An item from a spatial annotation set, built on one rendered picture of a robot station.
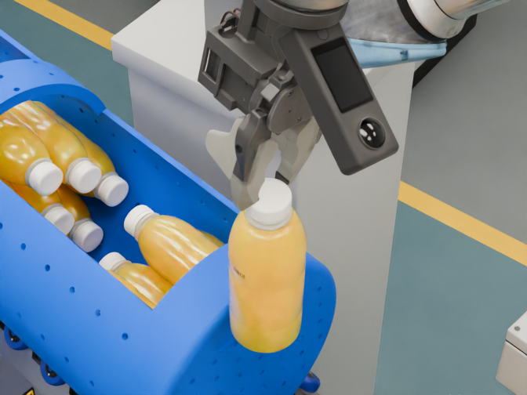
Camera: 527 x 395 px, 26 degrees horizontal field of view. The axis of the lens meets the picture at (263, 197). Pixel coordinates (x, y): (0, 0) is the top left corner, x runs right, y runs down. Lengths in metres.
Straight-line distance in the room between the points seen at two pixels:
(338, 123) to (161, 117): 0.82
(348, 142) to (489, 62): 2.56
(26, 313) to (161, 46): 0.45
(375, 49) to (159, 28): 0.39
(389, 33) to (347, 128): 0.49
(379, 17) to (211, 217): 0.33
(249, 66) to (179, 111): 0.73
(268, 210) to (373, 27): 0.41
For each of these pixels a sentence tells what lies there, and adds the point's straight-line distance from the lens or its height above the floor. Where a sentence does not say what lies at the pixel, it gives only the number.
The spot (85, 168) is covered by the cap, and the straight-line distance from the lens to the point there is 1.42.
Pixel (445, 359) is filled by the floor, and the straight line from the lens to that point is 2.63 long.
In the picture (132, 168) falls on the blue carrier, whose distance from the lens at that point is 1.51.
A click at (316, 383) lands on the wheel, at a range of 1.40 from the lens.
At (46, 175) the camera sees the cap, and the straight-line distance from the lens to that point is 1.37.
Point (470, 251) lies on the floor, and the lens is 2.84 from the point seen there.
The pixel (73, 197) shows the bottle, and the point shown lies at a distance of 1.53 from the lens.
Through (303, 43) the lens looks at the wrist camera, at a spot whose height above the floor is 1.61.
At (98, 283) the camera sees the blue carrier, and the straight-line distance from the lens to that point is 1.20.
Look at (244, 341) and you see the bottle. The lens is 1.08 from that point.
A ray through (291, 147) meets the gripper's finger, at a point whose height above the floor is 1.47.
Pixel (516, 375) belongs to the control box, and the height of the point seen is 1.04.
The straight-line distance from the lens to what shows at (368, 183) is 1.73.
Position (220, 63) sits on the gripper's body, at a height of 1.56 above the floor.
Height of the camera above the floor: 2.13
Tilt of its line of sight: 47 degrees down
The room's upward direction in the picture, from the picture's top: straight up
